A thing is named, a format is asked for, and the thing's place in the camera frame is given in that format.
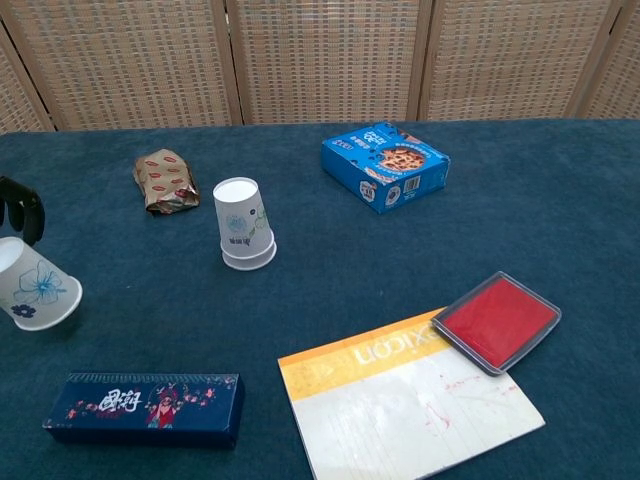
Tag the woven folding screen panel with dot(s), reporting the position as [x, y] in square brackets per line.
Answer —
[130, 60]
[15, 100]
[510, 60]
[615, 80]
[330, 60]

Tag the white floral paper cup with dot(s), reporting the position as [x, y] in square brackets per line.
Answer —
[242, 220]
[250, 260]

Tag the white paper cup blue flower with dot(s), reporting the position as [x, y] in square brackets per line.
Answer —
[35, 290]

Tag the yellow white notebook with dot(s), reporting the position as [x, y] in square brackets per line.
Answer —
[410, 410]

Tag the dark blue long box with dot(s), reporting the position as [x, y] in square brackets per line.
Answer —
[145, 407]

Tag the red ink pad case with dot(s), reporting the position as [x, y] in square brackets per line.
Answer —
[500, 322]

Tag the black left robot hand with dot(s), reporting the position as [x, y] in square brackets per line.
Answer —
[25, 210]

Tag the brown crumpled snack wrapper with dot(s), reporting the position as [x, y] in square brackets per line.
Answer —
[165, 182]

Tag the blue tablecloth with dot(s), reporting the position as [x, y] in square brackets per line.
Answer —
[320, 260]

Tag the blue cookie box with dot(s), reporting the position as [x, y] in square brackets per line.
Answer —
[385, 167]

